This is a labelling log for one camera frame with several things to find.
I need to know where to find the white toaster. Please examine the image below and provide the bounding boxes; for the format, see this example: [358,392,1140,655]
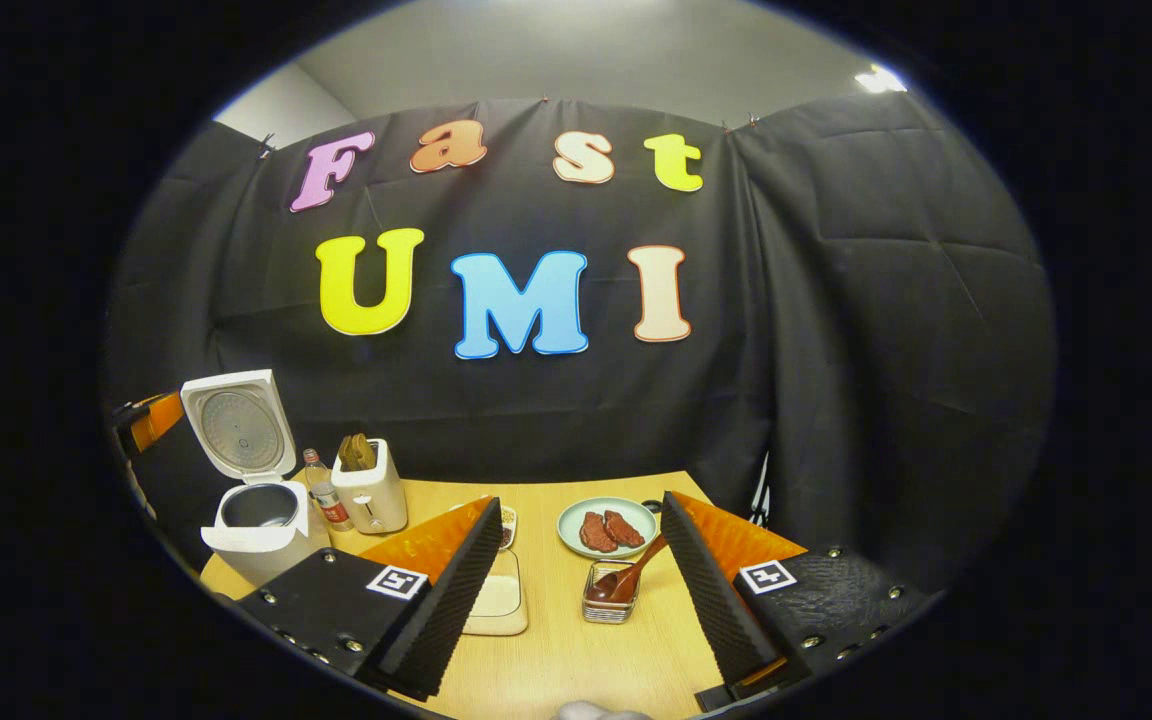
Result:
[332,438,409,535]

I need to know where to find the brown wooden spoon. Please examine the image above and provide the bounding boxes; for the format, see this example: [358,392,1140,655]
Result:
[586,533,669,604]

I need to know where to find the black backdrop cloth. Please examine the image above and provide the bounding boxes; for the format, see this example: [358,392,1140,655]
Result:
[101,95,1055,591]

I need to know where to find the white rice cooker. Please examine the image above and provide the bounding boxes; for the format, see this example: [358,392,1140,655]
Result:
[181,370,332,586]

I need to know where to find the pale green plate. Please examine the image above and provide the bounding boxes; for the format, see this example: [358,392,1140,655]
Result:
[556,497,659,559]

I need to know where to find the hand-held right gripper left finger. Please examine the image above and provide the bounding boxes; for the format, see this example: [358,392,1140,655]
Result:
[234,495,504,701]

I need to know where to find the clear plastic bottle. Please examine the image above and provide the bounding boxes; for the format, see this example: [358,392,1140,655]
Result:
[301,448,355,532]

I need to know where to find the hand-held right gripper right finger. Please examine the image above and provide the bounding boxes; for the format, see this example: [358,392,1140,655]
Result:
[661,490,942,713]

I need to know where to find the clear chopstick holder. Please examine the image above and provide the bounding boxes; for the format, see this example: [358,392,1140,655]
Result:
[582,560,641,625]

